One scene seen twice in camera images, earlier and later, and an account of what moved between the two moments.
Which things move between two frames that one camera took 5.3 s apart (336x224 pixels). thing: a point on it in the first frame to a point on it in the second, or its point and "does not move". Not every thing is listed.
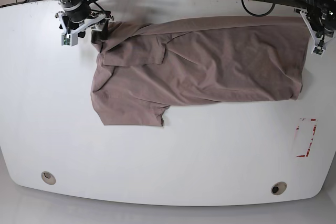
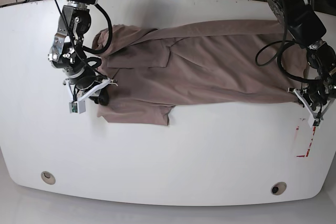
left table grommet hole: x=48 y=178 does not move
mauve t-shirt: x=140 y=71 does not move
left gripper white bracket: x=70 y=38 to x=77 y=104
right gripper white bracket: x=322 y=39 to x=313 y=120
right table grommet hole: x=278 y=188 does not move
